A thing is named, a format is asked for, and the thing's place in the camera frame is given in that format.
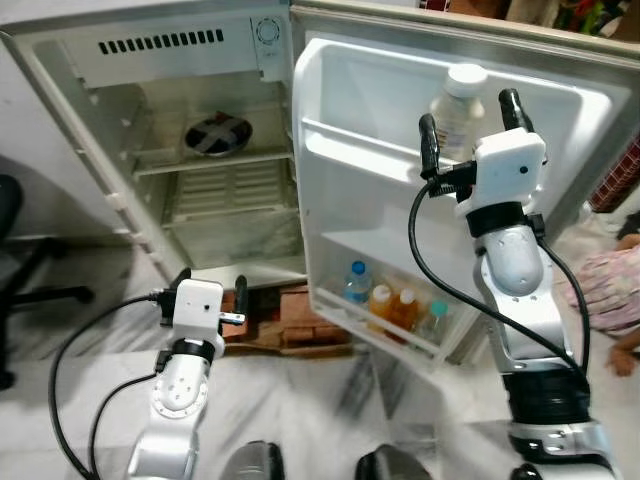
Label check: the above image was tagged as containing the grey fridge door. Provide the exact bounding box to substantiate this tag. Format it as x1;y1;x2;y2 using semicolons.
290;0;640;373

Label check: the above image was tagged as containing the glass fridge shelf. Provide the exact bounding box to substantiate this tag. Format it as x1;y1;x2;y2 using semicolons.
133;148;297;181

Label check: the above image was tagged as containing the child in pink clothes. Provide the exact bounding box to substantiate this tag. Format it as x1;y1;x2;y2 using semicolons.
563;243;640;377

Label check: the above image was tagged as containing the wooden fridge stand with bricks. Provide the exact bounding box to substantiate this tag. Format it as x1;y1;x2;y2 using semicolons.
175;284;353;358

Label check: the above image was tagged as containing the red brick wall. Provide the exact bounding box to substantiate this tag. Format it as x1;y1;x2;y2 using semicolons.
590;138;640;214

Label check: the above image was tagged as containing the black round bowl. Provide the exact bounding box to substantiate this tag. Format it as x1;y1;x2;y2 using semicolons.
183;112;253;159

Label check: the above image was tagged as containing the robot leg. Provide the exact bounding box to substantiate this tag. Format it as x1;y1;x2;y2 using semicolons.
218;440;287;480
355;445;433;480

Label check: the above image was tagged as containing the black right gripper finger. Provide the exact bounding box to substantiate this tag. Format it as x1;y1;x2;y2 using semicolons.
498;88;537;137
419;113;443;181

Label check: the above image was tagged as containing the teal-capped clear bottle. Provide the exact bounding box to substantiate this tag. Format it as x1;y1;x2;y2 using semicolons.
418;300;452;353

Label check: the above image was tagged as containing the black office chair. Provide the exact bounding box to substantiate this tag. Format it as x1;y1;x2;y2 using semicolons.
0;175;94;391

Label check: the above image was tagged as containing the robot left leg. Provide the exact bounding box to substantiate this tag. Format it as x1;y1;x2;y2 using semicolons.
218;440;287;480

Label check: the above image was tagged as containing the robot right leg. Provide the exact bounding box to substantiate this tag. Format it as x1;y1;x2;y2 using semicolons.
355;445;433;480

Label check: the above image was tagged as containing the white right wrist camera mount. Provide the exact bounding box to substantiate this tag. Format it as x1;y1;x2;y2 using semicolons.
457;129;549;218

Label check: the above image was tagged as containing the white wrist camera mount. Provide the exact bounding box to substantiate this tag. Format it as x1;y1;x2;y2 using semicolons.
457;129;549;218
172;278;227;347

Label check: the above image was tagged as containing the white-capped clear bottle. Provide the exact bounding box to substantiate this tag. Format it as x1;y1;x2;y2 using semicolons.
431;63;491;163

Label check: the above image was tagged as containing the round thermostat dial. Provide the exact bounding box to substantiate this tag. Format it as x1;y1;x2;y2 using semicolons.
254;17;284;47

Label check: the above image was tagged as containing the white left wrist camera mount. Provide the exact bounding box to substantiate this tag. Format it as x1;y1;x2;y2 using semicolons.
172;278;227;347

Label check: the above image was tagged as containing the white fridge vent panel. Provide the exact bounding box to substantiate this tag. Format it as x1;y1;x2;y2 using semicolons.
60;14;292;91

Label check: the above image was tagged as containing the blue-capped water bottle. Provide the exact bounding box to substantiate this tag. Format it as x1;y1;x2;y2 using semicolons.
343;260;373;307

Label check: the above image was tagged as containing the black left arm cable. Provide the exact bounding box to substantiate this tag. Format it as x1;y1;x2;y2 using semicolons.
47;288;179;480

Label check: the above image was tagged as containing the white fridge door shelf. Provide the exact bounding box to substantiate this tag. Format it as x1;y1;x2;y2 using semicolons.
308;284;473;374
300;117;483;193

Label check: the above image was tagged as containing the orange juice bottle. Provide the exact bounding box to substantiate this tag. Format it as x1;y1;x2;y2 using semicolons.
367;284;395;333
390;288;420;343

